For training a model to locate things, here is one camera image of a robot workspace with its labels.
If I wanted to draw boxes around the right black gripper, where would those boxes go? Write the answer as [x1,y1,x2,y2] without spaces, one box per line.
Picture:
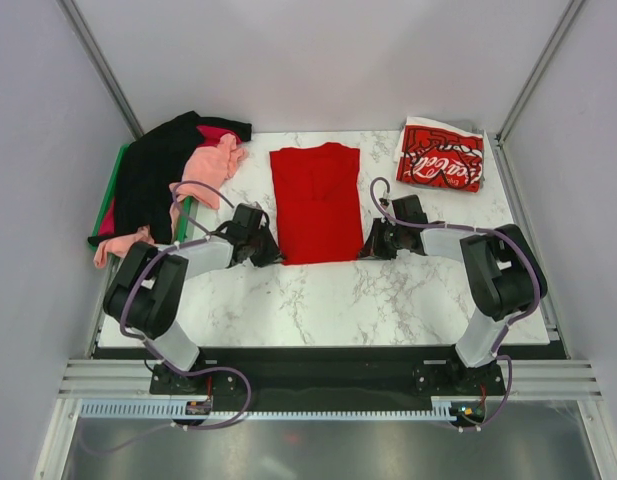
[358,218,406,261]

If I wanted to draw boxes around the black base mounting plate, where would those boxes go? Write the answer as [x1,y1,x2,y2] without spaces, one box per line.
[92,344,559,414]

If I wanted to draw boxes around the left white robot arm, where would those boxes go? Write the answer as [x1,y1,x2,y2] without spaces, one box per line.
[103,203,283,395]

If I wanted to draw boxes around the left aluminium frame post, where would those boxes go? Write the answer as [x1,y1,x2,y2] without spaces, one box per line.
[57,0,144,139]

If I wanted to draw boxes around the right aluminium frame post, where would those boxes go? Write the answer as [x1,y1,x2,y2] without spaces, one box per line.
[495,0,589,146]

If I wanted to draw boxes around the magenta t-shirt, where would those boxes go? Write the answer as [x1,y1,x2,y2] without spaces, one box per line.
[95,125,239,239]

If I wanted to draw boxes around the purple cable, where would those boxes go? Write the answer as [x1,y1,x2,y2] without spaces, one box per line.
[77,180,254,456]
[370,176,545,436]

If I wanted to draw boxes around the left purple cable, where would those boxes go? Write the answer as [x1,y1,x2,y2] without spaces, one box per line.
[77,180,254,456]

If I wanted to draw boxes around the green plastic tray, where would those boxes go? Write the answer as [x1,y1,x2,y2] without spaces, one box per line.
[87,144,191,251]

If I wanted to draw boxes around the white slotted cable duct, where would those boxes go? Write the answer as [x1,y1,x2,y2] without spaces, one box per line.
[80,398,484,421]

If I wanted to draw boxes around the aluminium extrusion rail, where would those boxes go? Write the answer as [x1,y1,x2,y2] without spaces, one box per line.
[56,357,157,400]

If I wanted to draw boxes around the aluminium frame post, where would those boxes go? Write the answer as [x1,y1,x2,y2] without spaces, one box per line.
[495,0,589,146]
[57,0,144,139]

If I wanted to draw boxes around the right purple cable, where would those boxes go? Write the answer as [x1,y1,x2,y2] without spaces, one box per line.
[370,176,545,436]

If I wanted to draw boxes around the salmon pink t-shirt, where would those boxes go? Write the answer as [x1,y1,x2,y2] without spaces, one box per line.
[93,133,247,268]

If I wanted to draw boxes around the black t-shirt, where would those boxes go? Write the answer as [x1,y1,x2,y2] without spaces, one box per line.
[88,111,252,247]

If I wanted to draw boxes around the folded red Coca-Cola t-shirt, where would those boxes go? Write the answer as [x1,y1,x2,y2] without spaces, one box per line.
[394,117,484,193]

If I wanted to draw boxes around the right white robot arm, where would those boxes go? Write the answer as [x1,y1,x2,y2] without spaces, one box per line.
[358,195,547,394]

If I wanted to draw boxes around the plain red t-shirt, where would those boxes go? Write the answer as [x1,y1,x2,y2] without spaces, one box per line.
[269,142,364,265]

